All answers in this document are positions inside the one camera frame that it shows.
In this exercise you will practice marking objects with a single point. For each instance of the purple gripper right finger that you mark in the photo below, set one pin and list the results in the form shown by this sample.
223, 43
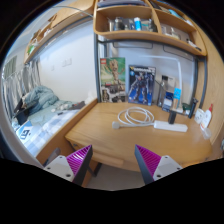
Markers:
154, 167

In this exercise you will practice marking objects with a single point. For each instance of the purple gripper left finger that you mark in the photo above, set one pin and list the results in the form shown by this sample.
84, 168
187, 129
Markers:
73, 167

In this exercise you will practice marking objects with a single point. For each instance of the black charger plug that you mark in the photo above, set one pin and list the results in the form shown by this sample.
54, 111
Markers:
172, 116

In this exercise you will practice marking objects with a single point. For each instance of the white power strip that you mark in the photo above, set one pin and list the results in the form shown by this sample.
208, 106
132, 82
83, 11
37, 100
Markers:
162, 125

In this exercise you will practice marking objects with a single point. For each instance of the bed with light bedding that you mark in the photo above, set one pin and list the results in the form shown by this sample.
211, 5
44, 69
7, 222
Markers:
48, 122

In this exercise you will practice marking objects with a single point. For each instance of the wooden desk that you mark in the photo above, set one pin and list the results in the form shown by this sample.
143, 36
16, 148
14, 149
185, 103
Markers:
115, 147

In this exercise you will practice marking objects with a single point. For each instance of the white blue bag on bed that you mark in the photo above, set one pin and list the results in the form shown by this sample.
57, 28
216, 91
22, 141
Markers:
25, 132

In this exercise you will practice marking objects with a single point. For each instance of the white glue bottle red cap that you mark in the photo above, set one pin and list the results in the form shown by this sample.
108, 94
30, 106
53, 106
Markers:
207, 117

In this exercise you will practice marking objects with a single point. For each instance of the small blue box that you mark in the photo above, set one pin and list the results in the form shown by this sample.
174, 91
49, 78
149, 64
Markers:
168, 100

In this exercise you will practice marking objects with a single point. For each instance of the blue crumpled blanket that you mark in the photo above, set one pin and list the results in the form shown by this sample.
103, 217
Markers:
40, 97

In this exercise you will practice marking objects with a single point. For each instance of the black electric shaver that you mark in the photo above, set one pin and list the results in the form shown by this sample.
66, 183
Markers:
195, 101

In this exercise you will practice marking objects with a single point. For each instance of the blue robot model box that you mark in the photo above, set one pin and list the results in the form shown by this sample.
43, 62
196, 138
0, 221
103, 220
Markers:
141, 80

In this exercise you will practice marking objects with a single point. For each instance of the grey curtain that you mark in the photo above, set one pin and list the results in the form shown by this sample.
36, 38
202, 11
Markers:
18, 83

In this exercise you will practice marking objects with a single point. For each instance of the green Groot Lego box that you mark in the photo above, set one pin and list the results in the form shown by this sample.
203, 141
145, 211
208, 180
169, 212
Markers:
112, 79

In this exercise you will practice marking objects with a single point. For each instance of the long wooden shelf over bed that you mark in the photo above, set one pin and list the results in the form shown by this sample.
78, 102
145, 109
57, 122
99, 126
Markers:
75, 13

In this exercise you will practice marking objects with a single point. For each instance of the wooden wall shelf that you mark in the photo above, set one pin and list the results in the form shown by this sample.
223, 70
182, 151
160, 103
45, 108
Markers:
101, 27

